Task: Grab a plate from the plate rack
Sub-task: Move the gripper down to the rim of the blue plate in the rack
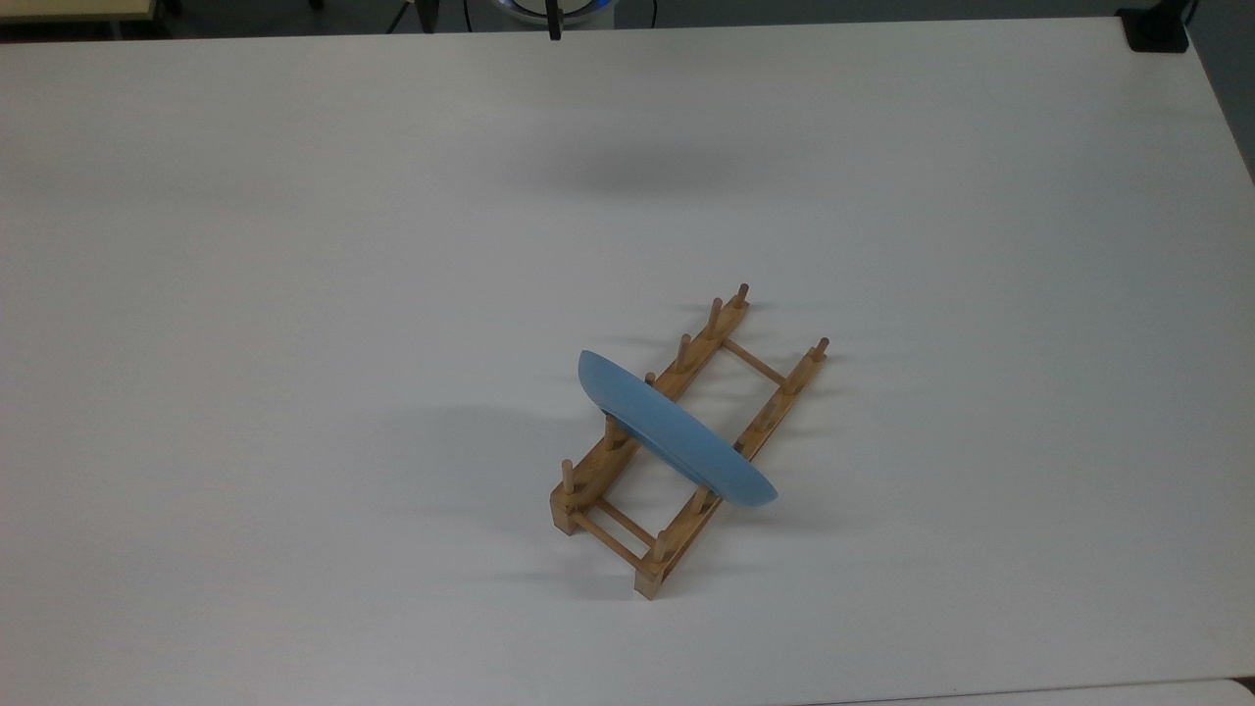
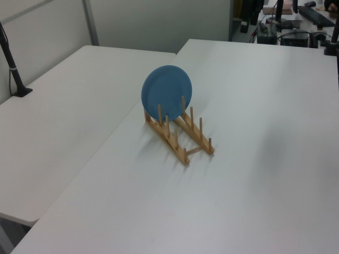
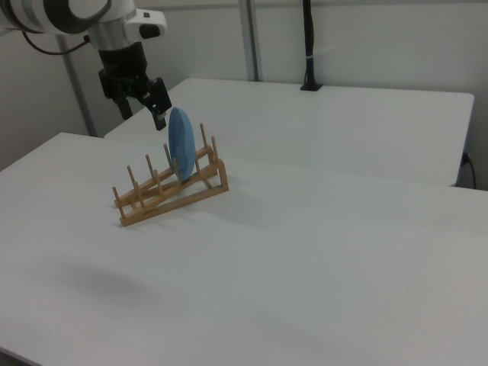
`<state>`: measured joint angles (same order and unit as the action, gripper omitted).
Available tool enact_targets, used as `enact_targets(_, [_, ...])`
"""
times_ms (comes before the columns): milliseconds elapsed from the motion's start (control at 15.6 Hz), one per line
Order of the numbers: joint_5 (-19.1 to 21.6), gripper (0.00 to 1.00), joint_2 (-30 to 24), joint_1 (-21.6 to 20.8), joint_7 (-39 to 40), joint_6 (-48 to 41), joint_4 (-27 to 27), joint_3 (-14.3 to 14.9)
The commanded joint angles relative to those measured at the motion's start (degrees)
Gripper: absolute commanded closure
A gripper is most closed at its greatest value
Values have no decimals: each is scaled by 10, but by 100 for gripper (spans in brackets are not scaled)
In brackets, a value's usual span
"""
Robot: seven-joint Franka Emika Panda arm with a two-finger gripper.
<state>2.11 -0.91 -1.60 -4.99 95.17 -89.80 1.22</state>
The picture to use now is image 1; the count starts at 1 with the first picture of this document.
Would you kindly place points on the wooden plate rack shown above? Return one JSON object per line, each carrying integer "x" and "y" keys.
{"x": 677, "y": 376}

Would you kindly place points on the black pole with clamp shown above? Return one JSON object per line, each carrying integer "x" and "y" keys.
{"x": 1157, "y": 29}

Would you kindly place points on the black stand leg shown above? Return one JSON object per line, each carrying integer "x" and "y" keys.
{"x": 427, "y": 14}

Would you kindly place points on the blue plate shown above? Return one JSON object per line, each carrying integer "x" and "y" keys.
{"x": 677, "y": 438}

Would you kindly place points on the beige side table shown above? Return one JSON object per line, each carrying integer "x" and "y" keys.
{"x": 69, "y": 8}

